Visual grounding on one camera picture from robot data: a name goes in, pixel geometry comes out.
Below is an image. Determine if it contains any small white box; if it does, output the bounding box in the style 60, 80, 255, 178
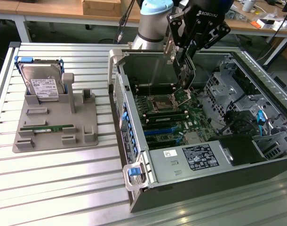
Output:
256, 18, 275, 29

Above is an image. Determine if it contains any silver chipset heat sink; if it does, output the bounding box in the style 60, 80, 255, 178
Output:
184, 132, 204, 145

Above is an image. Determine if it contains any grey power supply unit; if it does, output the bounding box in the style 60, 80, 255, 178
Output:
148, 141, 232, 184

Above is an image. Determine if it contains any wooden desk white frame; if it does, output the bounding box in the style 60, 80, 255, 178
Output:
0, 0, 144, 43
224, 0, 287, 66

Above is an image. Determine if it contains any dark RAM stick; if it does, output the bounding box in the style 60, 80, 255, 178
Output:
145, 113, 190, 123

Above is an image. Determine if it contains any green RAM stick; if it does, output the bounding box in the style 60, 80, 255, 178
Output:
20, 124, 74, 133

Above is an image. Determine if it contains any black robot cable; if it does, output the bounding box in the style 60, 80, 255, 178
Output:
114, 0, 137, 44

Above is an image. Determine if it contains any black plastic shroud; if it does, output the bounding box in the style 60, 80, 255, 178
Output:
208, 134, 269, 167

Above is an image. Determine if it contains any metal socket cover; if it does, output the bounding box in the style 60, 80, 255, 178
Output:
171, 88, 193, 106

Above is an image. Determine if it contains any CPU socket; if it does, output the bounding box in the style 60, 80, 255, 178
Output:
150, 95, 180, 113

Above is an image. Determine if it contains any blue case latch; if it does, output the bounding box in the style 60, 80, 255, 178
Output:
127, 166, 141, 177

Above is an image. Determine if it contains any brown cardboard box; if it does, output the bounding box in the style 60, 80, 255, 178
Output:
81, 0, 122, 16

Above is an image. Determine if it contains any black drive cable bundle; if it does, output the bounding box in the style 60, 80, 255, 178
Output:
224, 110, 261, 137

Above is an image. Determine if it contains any open Dell PC case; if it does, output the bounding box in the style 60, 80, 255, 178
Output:
108, 48, 287, 214

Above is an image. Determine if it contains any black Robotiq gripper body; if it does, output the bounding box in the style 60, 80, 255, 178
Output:
182, 0, 234, 36

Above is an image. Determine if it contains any blue wire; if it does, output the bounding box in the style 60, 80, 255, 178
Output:
256, 110, 267, 137

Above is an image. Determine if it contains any white bottle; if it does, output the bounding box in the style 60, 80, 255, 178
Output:
242, 0, 256, 12

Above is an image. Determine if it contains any blue expansion slot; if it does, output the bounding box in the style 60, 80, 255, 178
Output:
143, 127, 180, 137

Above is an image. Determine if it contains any small electronic device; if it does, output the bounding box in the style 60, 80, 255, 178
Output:
228, 9, 247, 22

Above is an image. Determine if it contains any metal disk bay cage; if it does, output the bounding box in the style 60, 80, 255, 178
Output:
203, 70, 249, 113

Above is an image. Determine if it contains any green motherboard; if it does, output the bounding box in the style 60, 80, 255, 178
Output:
134, 86, 216, 151

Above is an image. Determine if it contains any Nvidia graphics card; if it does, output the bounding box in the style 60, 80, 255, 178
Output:
164, 39, 196, 90

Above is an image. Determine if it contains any grey plastic parts rack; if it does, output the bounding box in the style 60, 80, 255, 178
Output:
11, 72, 99, 153

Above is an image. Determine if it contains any hard disk in blue carrier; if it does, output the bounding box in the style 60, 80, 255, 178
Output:
14, 56, 65, 102

